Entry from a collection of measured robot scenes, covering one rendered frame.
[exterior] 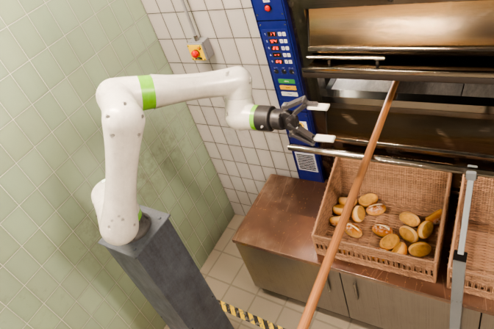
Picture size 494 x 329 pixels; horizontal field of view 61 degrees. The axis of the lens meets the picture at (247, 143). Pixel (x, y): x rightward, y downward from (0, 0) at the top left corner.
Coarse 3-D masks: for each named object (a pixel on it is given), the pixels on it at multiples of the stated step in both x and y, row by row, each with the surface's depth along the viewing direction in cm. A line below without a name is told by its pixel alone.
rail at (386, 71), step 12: (324, 72) 178; (336, 72) 175; (348, 72) 172; (360, 72) 169; (372, 72) 167; (384, 72) 164; (396, 72) 162; (408, 72) 160; (420, 72) 157; (432, 72) 155; (444, 72) 153; (456, 72) 151; (468, 72) 149; (480, 72) 147; (492, 72) 146
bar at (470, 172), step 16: (384, 160) 164; (400, 160) 161; (416, 160) 159; (464, 176) 151; (480, 176) 148; (464, 208) 150; (464, 224) 150; (464, 240) 150; (464, 256) 149; (464, 272) 152
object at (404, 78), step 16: (320, 64) 186; (336, 64) 183; (352, 64) 180; (368, 64) 176; (384, 64) 173; (400, 64) 170; (416, 64) 167; (432, 64) 164; (448, 64) 162; (464, 64) 159; (480, 64) 157; (384, 80) 166; (400, 80) 163; (416, 80) 160; (432, 80) 157; (448, 80) 154; (464, 80) 151; (480, 80) 149
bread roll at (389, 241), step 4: (384, 236) 199; (388, 236) 198; (392, 236) 198; (396, 236) 198; (384, 240) 197; (388, 240) 197; (392, 240) 197; (396, 240) 197; (380, 244) 198; (384, 244) 197; (388, 244) 196; (392, 244) 196; (396, 244) 197; (388, 248) 196; (392, 248) 197
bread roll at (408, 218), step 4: (404, 212) 206; (408, 212) 205; (400, 216) 207; (404, 216) 205; (408, 216) 204; (412, 216) 203; (416, 216) 203; (404, 220) 205; (408, 220) 204; (412, 220) 203; (416, 220) 202; (408, 224) 204; (412, 224) 203; (416, 224) 202
